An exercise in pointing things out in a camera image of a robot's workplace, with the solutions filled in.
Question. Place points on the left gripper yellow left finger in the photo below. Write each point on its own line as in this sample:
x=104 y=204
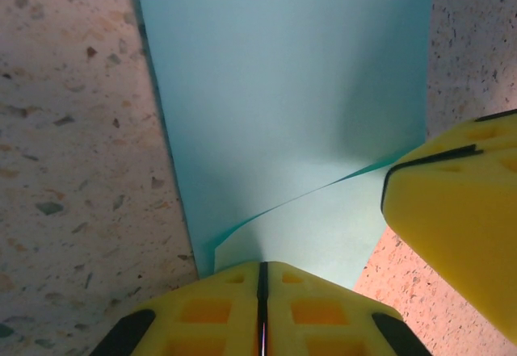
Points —
x=194 y=319

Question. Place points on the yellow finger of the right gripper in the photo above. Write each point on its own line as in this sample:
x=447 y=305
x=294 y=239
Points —
x=484 y=134
x=464 y=219

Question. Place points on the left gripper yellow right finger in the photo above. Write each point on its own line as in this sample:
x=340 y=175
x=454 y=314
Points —
x=331 y=323

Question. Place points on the light blue cloth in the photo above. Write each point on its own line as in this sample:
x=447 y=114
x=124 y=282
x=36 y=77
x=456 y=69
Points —
x=282 y=89

